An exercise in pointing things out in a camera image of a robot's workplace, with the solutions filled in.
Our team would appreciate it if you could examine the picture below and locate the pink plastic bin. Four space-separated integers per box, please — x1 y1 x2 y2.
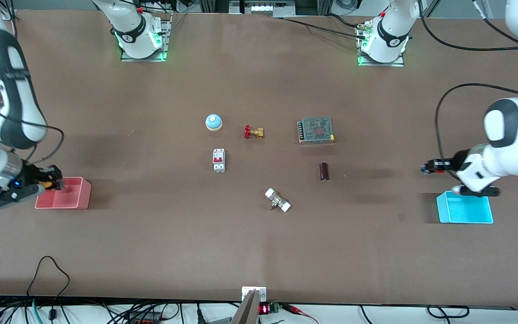
35 176 92 210

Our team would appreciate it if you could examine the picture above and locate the metal mesh power supply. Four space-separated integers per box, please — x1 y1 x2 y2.
298 116 335 145

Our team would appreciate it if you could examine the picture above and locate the long black overhead cable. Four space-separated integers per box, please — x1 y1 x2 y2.
418 11 518 51

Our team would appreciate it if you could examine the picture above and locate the teal cable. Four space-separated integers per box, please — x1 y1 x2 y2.
31 298 45 324

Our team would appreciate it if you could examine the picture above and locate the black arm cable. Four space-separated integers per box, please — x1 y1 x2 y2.
0 108 66 165
434 83 518 170

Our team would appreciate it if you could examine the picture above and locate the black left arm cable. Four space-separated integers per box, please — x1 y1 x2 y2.
434 83 518 170

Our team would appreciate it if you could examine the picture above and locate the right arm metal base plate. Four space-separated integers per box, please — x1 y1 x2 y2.
121 13 172 63

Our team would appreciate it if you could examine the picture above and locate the metal fitting with white caps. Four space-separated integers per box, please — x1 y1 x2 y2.
264 188 292 213

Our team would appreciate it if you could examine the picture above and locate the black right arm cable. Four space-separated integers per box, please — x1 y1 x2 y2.
0 108 66 165

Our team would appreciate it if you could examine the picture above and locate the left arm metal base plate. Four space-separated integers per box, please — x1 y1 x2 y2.
357 22 405 68

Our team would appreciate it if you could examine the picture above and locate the white device with lights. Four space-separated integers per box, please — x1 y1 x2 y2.
229 0 296 15

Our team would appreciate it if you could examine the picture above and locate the cyan plastic bin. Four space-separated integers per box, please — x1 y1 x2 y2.
436 190 494 225

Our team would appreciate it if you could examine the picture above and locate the black table cable to base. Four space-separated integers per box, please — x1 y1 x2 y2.
281 16 368 39

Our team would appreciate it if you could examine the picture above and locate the looped thin black cable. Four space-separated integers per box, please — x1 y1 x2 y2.
26 256 71 298

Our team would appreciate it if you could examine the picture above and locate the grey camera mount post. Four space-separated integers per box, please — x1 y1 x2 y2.
231 289 260 324

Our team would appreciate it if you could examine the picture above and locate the coiled black cable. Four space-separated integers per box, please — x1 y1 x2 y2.
426 305 470 320

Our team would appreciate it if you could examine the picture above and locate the red clip lead wire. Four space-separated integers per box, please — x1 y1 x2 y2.
284 303 319 324

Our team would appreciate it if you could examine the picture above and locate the blue and white bell button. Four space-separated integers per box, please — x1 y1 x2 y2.
205 113 223 132

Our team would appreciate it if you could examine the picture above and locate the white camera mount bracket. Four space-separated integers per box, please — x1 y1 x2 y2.
241 286 268 302

